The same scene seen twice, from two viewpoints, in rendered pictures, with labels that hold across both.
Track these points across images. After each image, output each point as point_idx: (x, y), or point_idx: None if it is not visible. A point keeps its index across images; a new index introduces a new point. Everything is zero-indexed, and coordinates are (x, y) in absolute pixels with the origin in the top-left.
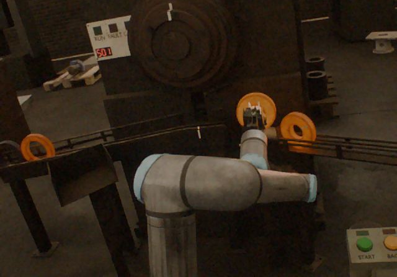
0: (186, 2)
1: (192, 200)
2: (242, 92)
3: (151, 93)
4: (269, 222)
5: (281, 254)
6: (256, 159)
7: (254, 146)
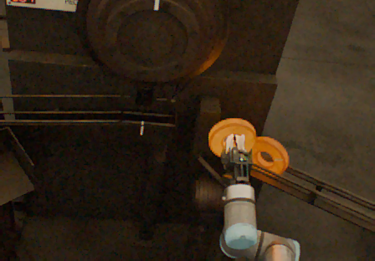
0: None
1: None
2: (204, 87)
3: (83, 65)
4: (202, 233)
5: (203, 260)
6: (250, 233)
7: (247, 212)
